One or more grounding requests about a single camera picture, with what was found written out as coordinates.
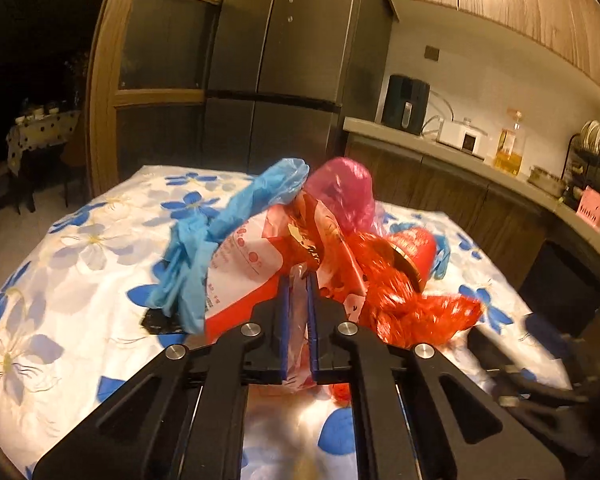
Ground red paper cup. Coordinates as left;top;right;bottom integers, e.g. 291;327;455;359
387;227;438;293

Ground black dish rack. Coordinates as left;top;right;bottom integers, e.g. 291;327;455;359
562;120;600;211

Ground black trash bin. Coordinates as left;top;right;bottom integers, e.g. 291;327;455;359
517;240;600;341

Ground pink box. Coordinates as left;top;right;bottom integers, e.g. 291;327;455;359
575;186;600;228

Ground white electric cooker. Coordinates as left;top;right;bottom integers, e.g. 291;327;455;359
437;117;488;156

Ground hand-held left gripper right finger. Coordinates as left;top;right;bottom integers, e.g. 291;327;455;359
305;272;566;480

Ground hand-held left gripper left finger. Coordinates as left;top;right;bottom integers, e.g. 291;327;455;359
32;272;293;480

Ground pink plastic bag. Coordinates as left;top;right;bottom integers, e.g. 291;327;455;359
305;156;388;236

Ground crumpled red plastic wrapper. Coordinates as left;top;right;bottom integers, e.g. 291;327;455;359
330;230;486;406

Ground wooden glass-door cabinet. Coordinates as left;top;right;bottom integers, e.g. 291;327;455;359
85;0;231;201

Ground wooden wall cabinets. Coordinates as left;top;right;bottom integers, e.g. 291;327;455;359
385;0;600;106

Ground brown wooden chair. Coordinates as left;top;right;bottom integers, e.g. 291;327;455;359
60;130;88;208

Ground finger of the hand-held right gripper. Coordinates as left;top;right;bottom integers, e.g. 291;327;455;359
467;327;581;406

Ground kitchen counter with wooden cabinets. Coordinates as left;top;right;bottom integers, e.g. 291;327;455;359
342;116;600;361

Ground blue floral tablecloth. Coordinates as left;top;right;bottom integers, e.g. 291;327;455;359
0;164;576;480

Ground red and white plastic bag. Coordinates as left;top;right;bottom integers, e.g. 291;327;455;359
202;195;376;396

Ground table with polka-dot cloth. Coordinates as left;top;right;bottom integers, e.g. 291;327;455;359
5;110;83;176

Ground white plates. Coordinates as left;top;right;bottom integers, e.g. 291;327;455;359
580;120;600;153

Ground cooking oil bottle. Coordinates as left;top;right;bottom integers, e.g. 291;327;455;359
494;109;525;176

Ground dark steel refrigerator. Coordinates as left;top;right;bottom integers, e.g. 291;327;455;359
202;0;396;181

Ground steel pot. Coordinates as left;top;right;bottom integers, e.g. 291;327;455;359
528;165;567;198

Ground black air fryer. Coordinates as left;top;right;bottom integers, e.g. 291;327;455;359
381;75;431;136

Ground black plastic piece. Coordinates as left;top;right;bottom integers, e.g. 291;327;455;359
141;307;188;336

